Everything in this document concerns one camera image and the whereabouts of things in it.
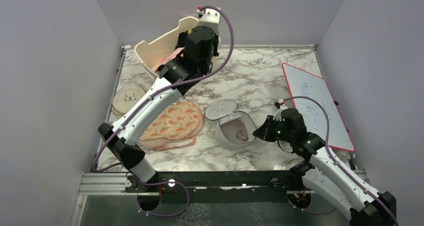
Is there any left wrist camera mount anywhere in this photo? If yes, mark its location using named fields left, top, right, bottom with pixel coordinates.
left=197, top=7, right=221, bottom=35

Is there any white mesh cylindrical laundry bag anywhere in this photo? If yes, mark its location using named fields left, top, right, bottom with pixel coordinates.
left=204, top=99, right=257, bottom=151

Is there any pale pink garment in bag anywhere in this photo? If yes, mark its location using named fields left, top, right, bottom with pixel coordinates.
left=220, top=119, right=249, bottom=143

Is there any floral peach mesh laundry bag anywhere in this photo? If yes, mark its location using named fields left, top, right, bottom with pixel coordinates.
left=138, top=102, right=204, bottom=151

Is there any cream perforated laundry basket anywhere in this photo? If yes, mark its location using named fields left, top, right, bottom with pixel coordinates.
left=134, top=16, right=199, bottom=79

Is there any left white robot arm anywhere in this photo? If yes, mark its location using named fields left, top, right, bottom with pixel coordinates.
left=98, top=26, right=219, bottom=192

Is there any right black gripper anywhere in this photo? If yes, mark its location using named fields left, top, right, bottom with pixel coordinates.
left=253, top=114, right=294, bottom=143

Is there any pink framed whiteboard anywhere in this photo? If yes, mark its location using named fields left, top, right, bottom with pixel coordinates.
left=281, top=63, right=355, bottom=152

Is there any pink garment in basket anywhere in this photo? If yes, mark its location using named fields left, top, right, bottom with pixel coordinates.
left=154, top=47, right=185, bottom=71

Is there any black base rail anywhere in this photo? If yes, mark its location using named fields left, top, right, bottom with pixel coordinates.
left=125, top=170, right=312, bottom=208

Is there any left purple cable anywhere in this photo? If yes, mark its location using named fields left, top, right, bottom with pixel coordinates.
left=92, top=5, right=235, bottom=173

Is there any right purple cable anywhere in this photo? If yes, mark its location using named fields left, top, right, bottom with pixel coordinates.
left=283, top=95, right=399, bottom=226

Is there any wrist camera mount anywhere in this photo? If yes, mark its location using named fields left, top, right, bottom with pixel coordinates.
left=273, top=99, right=289, bottom=120
left=197, top=7, right=221, bottom=35

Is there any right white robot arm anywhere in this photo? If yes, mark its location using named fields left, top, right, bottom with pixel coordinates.
left=252, top=108, right=399, bottom=226

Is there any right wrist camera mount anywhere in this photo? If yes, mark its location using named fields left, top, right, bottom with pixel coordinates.
left=273, top=99, right=289, bottom=120

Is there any black garment in basket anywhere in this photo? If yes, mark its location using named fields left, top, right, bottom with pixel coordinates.
left=154, top=31, right=188, bottom=73

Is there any round beige bra wash bag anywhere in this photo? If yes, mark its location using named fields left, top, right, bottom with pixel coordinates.
left=111, top=86, right=146, bottom=116

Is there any purple cable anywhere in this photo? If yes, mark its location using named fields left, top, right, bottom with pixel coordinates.
left=92, top=5, right=235, bottom=173
left=283, top=95, right=399, bottom=226

